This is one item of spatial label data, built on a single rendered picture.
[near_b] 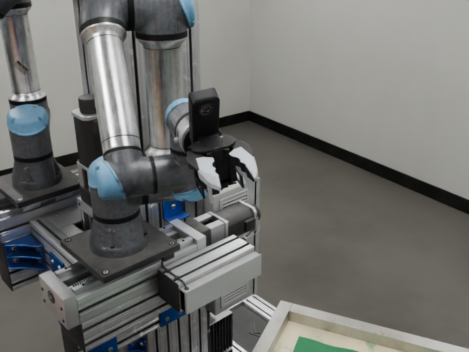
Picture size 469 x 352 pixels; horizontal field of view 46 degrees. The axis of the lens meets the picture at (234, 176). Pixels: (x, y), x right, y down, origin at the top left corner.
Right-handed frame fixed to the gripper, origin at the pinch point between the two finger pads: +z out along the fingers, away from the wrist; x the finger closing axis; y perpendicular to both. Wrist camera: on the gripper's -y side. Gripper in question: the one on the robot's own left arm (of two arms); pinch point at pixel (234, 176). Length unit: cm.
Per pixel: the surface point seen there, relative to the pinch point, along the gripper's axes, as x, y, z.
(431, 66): -229, 98, -272
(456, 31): -238, 72, -258
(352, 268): -114, 185, -187
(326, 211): -133, 188, -260
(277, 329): -16, 72, -42
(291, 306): -23, 73, -49
